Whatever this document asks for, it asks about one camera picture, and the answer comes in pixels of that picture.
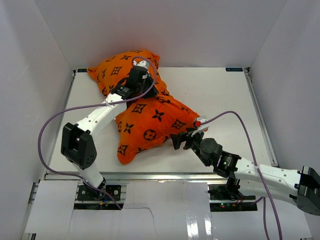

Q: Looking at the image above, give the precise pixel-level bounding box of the orange patterned pillowcase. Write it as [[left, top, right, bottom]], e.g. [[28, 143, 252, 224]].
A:
[[87, 49, 199, 165]]

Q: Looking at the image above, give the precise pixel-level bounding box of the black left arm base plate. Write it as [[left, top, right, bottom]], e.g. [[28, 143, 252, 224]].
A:
[[76, 184, 122, 202]]

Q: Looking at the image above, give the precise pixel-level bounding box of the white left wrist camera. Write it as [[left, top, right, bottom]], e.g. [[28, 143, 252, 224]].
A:
[[132, 60, 150, 72]]

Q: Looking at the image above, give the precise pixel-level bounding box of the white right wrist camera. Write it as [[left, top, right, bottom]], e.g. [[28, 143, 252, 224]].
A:
[[191, 116, 209, 137]]

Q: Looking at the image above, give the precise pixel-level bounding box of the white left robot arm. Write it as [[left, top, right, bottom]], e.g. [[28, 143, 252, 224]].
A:
[[61, 60, 158, 200]]

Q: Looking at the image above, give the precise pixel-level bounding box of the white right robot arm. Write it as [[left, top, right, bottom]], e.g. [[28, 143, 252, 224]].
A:
[[170, 128, 320, 216]]

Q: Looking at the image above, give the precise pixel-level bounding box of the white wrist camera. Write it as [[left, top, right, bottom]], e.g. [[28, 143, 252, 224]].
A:
[[191, 116, 209, 137], [132, 60, 150, 72]]

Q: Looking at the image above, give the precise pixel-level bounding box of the aluminium table frame rail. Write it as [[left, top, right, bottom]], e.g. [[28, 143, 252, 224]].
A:
[[21, 66, 280, 240]]

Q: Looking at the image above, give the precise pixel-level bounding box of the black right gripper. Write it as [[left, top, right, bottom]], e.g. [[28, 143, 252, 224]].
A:
[[170, 127, 211, 167]]

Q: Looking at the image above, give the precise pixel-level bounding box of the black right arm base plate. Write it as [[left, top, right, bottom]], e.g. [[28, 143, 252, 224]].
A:
[[207, 184, 256, 204]]

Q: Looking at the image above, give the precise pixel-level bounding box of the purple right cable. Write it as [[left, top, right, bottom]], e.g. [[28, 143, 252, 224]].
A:
[[203, 110, 283, 240]]

